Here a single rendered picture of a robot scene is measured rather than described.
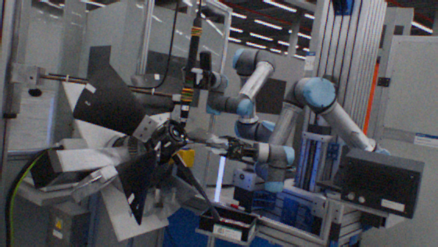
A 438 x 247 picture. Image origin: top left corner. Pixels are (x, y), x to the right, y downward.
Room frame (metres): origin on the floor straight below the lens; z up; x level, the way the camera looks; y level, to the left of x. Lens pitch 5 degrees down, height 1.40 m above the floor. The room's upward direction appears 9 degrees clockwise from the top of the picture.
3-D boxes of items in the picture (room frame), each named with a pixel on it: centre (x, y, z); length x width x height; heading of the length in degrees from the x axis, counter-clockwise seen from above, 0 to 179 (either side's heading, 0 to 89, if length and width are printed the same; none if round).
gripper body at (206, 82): (1.57, 0.09, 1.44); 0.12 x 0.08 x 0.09; 157
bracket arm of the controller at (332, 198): (1.42, -0.59, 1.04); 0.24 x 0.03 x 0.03; 57
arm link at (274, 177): (1.52, -0.26, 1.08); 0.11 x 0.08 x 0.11; 15
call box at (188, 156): (1.92, 0.19, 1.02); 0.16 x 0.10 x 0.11; 57
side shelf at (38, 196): (1.66, 0.67, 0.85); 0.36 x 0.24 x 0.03; 147
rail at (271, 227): (1.71, -0.14, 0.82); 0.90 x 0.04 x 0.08; 57
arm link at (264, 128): (2.09, -0.29, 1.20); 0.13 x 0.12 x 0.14; 63
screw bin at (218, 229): (1.53, -0.10, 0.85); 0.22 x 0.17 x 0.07; 73
